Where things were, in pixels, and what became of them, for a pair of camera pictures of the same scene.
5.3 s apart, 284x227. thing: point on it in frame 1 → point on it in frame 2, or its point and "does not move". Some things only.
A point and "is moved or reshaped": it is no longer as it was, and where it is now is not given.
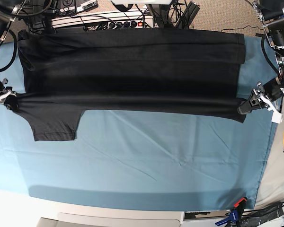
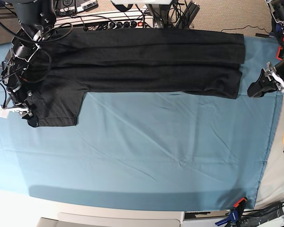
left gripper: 11,101 → 23,109
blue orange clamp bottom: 235,213 does not move
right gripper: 259,98 → 260,87
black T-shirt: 193,75 is moved or reshaped
